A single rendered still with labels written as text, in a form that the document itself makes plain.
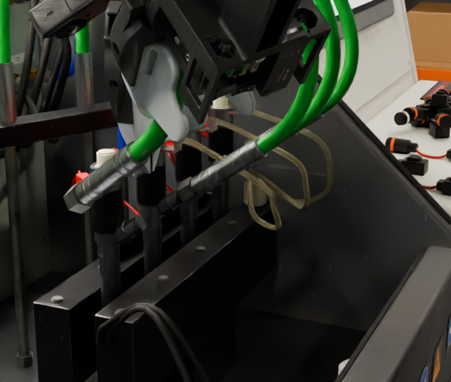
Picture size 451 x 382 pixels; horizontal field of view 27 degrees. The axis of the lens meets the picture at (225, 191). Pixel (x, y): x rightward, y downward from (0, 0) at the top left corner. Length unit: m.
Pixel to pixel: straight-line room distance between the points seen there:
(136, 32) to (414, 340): 0.44
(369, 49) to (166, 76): 0.99
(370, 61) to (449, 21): 4.56
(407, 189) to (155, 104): 0.53
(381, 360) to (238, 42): 0.40
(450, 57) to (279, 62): 5.60
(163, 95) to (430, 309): 0.44
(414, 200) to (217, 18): 0.61
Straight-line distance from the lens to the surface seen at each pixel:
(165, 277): 0.88
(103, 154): 0.81
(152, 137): 0.63
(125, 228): 0.82
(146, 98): 0.59
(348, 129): 1.06
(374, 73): 1.53
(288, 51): 0.50
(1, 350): 1.10
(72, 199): 0.71
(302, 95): 0.81
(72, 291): 0.86
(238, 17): 0.47
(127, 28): 0.53
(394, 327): 0.87
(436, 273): 0.99
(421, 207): 1.06
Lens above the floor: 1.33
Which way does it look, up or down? 18 degrees down
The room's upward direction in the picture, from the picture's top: straight up
